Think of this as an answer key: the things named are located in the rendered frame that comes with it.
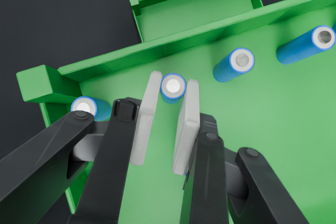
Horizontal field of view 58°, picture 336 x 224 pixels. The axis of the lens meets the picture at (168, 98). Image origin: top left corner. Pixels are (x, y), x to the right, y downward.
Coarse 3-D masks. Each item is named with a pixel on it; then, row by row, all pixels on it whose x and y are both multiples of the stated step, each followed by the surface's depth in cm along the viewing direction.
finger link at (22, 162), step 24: (72, 120) 13; (24, 144) 10; (48, 144) 11; (72, 144) 12; (0, 168) 9; (24, 168) 9; (48, 168) 10; (72, 168) 13; (0, 192) 8; (24, 192) 9; (48, 192) 11; (0, 216) 8; (24, 216) 10
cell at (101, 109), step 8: (80, 96) 20; (88, 96) 21; (72, 104) 20; (80, 104) 20; (88, 104) 20; (96, 104) 21; (104, 104) 24; (96, 112) 20; (104, 112) 23; (96, 120) 23
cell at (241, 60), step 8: (240, 48) 21; (232, 56) 21; (240, 56) 21; (248, 56) 21; (216, 64) 26; (224, 64) 22; (232, 64) 21; (240, 64) 21; (248, 64) 21; (216, 72) 25; (224, 72) 23; (232, 72) 22; (240, 72) 21; (224, 80) 26
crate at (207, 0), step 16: (144, 0) 72; (160, 0) 75; (176, 0) 76; (192, 0) 76; (208, 0) 77; (224, 0) 77; (240, 0) 77; (256, 0) 74; (144, 16) 76; (160, 16) 76; (176, 16) 76; (192, 16) 76; (208, 16) 76; (224, 16) 77; (144, 32) 76; (160, 32) 76
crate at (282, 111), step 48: (288, 0) 22; (144, 48) 22; (192, 48) 27; (48, 96) 20; (96, 96) 27; (240, 96) 27; (288, 96) 27; (240, 144) 27; (288, 144) 27; (144, 192) 26
